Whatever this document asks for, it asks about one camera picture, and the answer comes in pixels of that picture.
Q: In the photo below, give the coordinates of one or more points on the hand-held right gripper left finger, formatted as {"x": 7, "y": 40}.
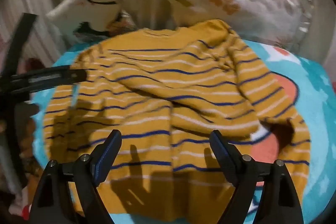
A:
{"x": 106, "y": 154}

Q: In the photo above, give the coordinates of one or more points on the teal star-printed blanket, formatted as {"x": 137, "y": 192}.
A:
{"x": 296, "y": 77}

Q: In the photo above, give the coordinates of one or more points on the white pillow with black print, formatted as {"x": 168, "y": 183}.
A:
{"x": 86, "y": 11}

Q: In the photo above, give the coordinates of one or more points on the beige curtain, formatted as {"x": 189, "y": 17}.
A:
{"x": 26, "y": 11}

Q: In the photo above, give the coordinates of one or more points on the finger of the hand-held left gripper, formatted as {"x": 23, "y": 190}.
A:
{"x": 52, "y": 77}

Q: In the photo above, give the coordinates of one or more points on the white floral pillow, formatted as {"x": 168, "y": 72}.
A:
{"x": 236, "y": 8}

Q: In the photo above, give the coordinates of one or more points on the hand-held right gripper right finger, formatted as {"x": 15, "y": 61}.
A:
{"x": 222, "y": 154}

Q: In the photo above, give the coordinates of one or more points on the yellow striped sweater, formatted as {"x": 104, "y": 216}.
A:
{"x": 168, "y": 113}

